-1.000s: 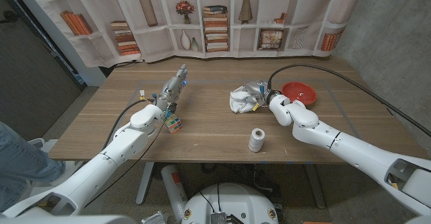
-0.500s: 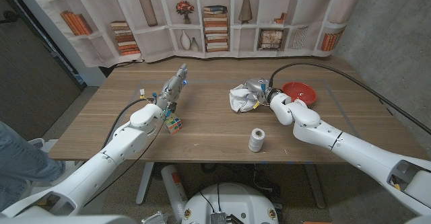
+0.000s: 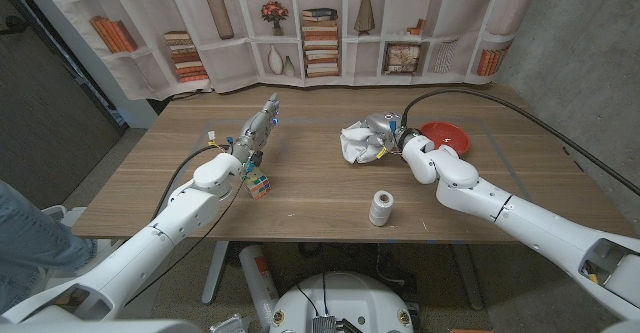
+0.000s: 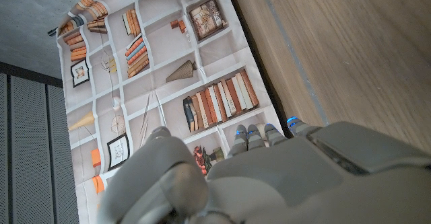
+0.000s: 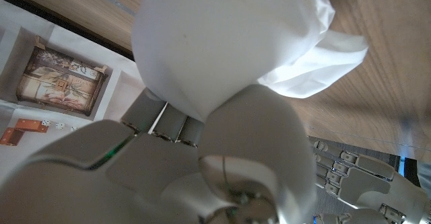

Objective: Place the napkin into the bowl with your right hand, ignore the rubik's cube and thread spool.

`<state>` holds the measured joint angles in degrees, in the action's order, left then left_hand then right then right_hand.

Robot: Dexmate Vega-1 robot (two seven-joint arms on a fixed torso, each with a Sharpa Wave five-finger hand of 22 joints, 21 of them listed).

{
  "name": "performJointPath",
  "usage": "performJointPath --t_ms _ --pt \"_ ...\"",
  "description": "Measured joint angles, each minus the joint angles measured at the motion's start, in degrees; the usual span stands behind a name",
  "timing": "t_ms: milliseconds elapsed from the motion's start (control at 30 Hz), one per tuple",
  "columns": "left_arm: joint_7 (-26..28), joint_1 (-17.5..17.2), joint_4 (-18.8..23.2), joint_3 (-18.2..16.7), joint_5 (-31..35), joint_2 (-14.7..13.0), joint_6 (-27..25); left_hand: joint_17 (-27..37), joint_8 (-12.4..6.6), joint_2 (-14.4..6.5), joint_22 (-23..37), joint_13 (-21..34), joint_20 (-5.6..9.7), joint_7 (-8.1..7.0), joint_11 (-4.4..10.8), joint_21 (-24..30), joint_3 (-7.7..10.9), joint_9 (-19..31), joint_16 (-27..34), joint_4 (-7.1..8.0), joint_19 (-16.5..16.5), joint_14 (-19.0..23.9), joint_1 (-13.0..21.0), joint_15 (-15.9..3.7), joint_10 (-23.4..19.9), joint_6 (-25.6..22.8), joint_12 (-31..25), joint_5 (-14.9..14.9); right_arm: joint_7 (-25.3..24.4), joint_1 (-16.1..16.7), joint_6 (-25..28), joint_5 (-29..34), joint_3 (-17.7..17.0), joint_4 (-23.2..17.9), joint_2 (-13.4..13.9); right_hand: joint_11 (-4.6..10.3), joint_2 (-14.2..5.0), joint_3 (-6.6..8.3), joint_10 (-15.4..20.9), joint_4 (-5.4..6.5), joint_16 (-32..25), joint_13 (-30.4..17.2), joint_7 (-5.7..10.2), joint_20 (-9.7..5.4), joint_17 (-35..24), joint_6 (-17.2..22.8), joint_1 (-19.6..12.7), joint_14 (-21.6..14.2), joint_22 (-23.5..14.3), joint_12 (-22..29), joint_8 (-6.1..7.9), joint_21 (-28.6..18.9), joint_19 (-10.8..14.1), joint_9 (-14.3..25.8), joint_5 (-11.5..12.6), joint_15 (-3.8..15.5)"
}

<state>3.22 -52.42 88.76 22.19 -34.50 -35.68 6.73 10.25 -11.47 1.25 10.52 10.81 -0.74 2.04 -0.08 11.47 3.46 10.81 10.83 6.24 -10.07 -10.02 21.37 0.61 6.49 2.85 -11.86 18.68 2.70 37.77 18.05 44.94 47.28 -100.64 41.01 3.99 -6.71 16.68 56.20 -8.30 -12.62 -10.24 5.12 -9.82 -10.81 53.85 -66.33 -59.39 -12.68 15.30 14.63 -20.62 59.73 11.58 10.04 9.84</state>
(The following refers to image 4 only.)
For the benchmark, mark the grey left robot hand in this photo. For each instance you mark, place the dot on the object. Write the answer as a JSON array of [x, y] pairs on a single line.
[[286, 183]]

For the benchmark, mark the printed bookshelf backdrop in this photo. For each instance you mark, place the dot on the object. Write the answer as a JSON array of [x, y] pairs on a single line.
[[161, 49]]

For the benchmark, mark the dark perforated partition panel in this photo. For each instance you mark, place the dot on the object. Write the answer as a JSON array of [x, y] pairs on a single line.
[[30, 150]]

